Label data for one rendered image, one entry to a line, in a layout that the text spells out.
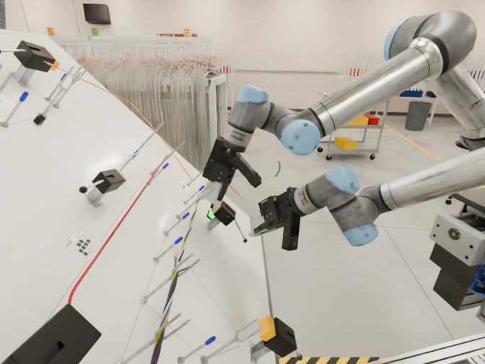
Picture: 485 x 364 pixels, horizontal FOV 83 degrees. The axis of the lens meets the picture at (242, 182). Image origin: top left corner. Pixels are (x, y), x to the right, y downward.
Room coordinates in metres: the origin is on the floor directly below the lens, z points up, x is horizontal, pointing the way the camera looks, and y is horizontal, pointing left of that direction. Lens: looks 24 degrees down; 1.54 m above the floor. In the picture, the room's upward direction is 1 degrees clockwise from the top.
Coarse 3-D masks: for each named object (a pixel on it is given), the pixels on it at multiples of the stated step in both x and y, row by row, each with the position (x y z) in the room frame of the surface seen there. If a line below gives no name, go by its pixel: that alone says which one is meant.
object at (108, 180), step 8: (96, 176) 0.49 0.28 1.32; (104, 176) 0.48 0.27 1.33; (112, 176) 0.50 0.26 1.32; (120, 176) 0.52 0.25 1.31; (96, 184) 0.47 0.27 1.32; (104, 184) 0.48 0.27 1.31; (112, 184) 0.48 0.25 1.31; (120, 184) 0.51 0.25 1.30; (80, 192) 0.44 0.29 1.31; (88, 192) 0.50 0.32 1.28; (96, 192) 0.49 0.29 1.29; (104, 192) 0.48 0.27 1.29; (96, 200) 0.49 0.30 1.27
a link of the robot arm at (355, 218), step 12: (348, 204) 0.57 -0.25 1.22; (360, 204) 0.58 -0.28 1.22; (372, 204) 0.61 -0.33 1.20; (336, 216) 0.58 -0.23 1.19; (348, 216) 0.56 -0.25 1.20; (360, 216) 0.56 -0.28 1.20; (372, 216) 0.58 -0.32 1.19; (348, 228) 0.55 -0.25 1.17; (360, 228) 0.54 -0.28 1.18; (372, 228) 0.55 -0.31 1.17; (348, 240) 0.56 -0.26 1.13; (360, 240) 0.54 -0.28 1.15
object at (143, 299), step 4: (188, 256) 0.36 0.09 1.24; (184, 260) 0.36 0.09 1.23; (200, 260) 0.36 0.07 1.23; (180, 264) 0.36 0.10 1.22; (192, 264) 0.36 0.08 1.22; (176, 268) 0.36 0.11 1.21; (188, 268) 0.36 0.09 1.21; (172, 272) 0.36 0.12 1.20; (184, 272) 0.36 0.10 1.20; (168, 280) 0.36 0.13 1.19; (160, 284) 0.36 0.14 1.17; (164, 284) 0.36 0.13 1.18; (156, 288) 0.36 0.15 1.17; (152, 292) 0.36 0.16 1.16; (144, 296) 0.37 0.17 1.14; (148, 296) 0.36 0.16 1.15; (140, 300) 0.36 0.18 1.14; (144, 300) 0.36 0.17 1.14; (148, 300) 0.37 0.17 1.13; (144, 304) 0.36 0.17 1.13
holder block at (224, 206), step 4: (224, 204) 0.72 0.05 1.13; (220, 208) 0.70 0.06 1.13; (224, 208) 0.70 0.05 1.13; (228, 208) 0.72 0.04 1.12; (216, 212) 0.70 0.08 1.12; (220, 212) 0.70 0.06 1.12; (224, 212) 0.70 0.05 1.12; (228, 212) 0.70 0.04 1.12; (232, 212) 0.72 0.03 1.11; (216, 216) 0.70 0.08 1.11; (220, 216) 0.70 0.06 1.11; (224, 216) 0.70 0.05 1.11; (232, 216) 0.70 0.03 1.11; (220, 220) 0.70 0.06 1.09; (224, 220) 0.70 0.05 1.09; (228, 220) 0.70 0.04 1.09; (232, 220) 0.70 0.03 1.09; (224, 224) 0.70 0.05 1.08; (228, 224) 0.70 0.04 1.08
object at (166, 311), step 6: (174, 252) 0.40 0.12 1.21; (174, 258) 0.39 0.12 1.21; (180, 270) 0.37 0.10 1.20; (174, 276) 0.35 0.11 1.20; (174, 282) 0.34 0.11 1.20; (174, 288) 0.33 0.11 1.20; (168, 294) 0.32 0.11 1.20; (168, 300) 0.30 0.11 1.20; (168, 306) 0.29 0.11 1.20; (162, 312) 0.29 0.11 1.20; (168, 312) 0.29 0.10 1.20; (162, 318) 0.27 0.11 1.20; (162, 324) 0.26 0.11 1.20; (162, 330) 0.26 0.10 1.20; (162, 336) 0.25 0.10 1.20; (156, 342) 0.24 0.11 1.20; (156, 348) 0.23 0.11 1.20; (156, 354) 0.22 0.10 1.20; (156, 360) 0.22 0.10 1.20
